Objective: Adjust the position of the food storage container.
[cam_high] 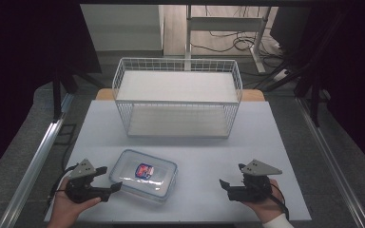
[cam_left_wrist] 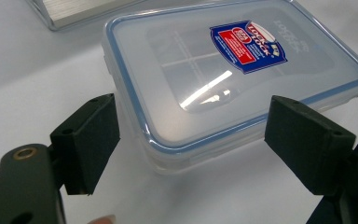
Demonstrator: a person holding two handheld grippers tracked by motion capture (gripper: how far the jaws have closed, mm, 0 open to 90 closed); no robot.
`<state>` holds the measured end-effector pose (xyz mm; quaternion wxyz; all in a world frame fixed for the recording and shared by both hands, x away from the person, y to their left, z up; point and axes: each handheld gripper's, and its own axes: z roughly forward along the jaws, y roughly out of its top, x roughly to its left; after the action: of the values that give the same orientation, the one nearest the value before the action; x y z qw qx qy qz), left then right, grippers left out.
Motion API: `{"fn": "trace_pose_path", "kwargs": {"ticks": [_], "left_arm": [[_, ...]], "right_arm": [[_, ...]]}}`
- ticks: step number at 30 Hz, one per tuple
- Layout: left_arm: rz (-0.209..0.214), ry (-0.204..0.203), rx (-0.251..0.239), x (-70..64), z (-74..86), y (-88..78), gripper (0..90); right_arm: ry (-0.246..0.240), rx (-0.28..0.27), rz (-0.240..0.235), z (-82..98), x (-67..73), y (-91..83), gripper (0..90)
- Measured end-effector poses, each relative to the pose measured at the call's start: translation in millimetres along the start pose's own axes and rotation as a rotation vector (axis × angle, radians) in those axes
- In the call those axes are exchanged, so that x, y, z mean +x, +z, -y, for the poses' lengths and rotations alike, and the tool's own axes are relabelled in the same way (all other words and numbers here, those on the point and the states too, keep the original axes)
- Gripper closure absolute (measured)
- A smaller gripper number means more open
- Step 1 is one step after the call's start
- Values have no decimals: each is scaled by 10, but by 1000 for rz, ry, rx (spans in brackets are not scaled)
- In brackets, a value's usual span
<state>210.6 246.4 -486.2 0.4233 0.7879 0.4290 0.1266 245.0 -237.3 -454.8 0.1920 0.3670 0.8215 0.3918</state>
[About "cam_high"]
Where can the person's left hand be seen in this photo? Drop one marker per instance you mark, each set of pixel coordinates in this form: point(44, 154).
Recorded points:
point(62, 209)

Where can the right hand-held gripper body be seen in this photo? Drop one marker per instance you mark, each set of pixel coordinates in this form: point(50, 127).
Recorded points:
point(255, 188)

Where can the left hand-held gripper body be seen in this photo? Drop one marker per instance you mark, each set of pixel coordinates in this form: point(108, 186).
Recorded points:
point(81, 186)

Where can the white metal desk frame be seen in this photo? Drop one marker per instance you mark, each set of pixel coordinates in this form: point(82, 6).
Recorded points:
point(225, 23)

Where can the person's right hand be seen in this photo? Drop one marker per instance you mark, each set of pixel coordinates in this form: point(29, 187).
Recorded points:
point(267, 207)

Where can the person's white right sleeve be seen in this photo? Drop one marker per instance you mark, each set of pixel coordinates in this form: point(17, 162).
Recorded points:
point(278, 222)

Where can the black metal stand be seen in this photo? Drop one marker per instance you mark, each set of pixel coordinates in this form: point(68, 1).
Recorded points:
point(56, 95)
point(314, 104)

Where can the clear plastic food container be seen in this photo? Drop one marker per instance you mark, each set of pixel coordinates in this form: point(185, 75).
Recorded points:
point(130, 164)

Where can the aluminium rail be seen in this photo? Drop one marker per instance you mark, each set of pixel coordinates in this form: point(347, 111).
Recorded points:
point(332, 164)
point(34, 164)

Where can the dark curtain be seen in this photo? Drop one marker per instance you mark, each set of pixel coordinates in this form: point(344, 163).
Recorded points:
point(355, 79)
point(22, 63)

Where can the black floor bracket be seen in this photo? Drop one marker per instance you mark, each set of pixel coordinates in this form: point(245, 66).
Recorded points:
point(66, 134)

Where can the wooden board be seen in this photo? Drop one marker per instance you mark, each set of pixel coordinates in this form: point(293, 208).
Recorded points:
point(253, 95)

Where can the white power strip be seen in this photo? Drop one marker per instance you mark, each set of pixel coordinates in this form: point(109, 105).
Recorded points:
point(281, 75)

